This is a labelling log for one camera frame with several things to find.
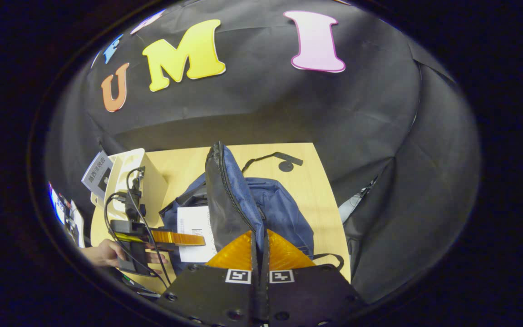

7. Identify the white book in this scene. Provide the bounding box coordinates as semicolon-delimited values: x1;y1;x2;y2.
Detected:
177;206;217;264

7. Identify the book with purple figure cover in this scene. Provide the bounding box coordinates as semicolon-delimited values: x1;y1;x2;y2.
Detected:
81;151;113;200

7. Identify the grey equipment with cables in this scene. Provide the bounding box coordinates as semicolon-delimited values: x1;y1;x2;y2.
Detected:
338;176;379;224

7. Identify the black backdrop cloth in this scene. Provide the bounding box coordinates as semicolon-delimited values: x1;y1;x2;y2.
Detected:
44;0;481;305

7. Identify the white bookshelf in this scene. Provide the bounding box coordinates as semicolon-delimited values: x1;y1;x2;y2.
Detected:
90;148;169;230

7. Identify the blue schoolbag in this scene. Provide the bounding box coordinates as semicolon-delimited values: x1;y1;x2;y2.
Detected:
158;141;345;275

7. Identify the black cable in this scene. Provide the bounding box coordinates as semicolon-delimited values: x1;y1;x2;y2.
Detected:
104;167;172;287

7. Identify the white printed packaging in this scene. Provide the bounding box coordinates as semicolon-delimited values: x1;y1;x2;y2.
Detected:
47;181;86;249

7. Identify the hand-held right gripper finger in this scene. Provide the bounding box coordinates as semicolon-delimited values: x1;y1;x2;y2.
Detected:
154;229;261;327
260;228;372;327

